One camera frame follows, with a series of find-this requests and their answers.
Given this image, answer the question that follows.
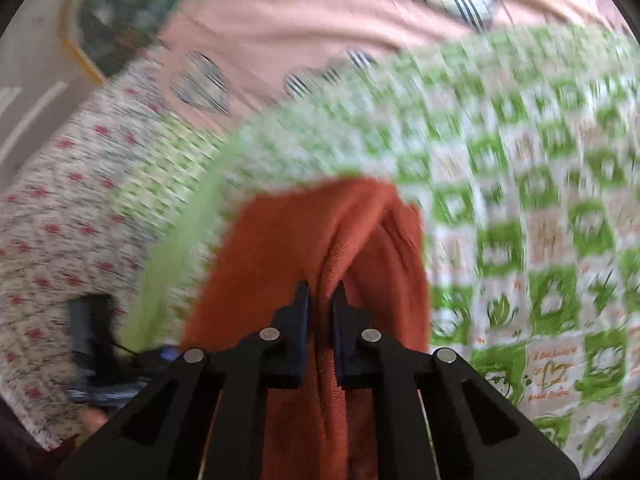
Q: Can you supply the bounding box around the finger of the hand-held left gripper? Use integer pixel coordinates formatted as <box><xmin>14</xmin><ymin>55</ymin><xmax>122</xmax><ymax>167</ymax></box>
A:
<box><xmin>69</xmin><ymin>294</ymin><xmax>118</xmax><ymax>376</ymax></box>

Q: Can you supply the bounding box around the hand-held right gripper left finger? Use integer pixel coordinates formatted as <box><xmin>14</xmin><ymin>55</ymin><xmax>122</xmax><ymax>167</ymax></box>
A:
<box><xmin>57</xmin><ymin>280</ymin><xmax>312</xmax><ymax>480</ymax></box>

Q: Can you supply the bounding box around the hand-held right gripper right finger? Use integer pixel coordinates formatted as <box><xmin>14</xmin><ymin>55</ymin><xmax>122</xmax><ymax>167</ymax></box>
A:
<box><xmin>332</xmin><ymin>280</ymin><xmax>582</xmax><ymax>480</ymax></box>

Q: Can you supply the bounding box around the red knitted sweater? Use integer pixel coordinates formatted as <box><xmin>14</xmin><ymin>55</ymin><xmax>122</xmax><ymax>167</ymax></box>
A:
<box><xmin>179</xmin><ymin>177</ymin><xmax>432</xmax><ymax>480</ymax></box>

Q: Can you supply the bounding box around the floral bedsheet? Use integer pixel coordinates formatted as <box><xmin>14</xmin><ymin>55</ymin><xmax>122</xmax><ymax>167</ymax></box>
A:
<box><xmin>0</xmin><ymin>47</ymin><xmax>236</xmax><ymax>453</ymax></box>

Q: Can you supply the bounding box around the green checked pillow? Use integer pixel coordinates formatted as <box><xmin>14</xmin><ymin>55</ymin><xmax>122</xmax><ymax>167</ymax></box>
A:
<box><xmin>117</xmin><ymin>110</ymin><xmax>246</xmax><ymax>226</ymax></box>

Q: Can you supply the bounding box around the green checked blanket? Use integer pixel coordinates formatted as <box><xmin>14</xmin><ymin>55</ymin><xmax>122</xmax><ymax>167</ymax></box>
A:
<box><xmin>120</xmin><ymin>20</ymin><xmax>640</xmax><ymax>477</ymax></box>

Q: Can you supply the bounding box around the dark green patterned panel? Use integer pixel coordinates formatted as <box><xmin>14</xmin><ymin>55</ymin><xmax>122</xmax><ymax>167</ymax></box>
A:
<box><xmin>59</xmin><ymin>0</ymin><xmax>206</xmax><ymax>86</ymax></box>

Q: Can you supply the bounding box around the pink quilt with plaid hearts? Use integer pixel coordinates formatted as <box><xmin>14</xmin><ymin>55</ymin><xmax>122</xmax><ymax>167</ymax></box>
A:
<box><xmin>145</xmin><ymin>0</ymin><xmax>636</xmax><ymax>133</ymax></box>

